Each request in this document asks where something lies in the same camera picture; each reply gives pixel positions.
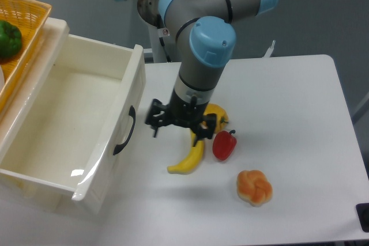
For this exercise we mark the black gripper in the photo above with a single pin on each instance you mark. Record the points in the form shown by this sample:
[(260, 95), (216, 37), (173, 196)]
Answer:
[(187, 115)]

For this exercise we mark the white drawer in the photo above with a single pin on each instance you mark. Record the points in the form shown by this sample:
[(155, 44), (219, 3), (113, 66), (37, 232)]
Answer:
[(82, 119)]

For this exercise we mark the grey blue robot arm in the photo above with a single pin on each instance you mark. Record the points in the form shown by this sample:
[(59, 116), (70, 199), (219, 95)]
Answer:
[(204, 35)]

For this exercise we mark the white drawer cabinet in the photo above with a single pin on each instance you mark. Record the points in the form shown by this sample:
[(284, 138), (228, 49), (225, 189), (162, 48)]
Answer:
[(14, 186)]

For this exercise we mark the yellow bell pepper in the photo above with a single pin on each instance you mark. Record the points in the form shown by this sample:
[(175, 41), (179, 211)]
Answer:
[(222, 117)]

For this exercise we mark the yellow banana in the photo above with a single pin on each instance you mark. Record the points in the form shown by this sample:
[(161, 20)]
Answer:
[(191, 161)]

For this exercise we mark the red bell pepper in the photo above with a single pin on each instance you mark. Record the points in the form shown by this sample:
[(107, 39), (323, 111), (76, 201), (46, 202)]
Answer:
[(224, 144)]

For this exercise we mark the orange knotted bread roll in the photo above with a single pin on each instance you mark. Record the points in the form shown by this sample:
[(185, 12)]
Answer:
[(254, 187)]

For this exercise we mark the yellow woven basket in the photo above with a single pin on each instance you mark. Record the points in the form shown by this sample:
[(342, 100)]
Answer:
[(21, 26)]

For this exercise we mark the green bell pepper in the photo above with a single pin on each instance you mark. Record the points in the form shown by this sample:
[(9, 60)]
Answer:
[(11, 40)]

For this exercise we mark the black device at table edge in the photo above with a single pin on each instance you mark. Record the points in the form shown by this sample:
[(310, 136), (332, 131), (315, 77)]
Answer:
[(362, 210)]

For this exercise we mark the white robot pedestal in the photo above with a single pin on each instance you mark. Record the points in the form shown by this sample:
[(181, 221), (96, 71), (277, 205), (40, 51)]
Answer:
[(162, 43)]

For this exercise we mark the white metal base frame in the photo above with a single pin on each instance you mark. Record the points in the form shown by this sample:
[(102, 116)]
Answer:
[(148, 54)]

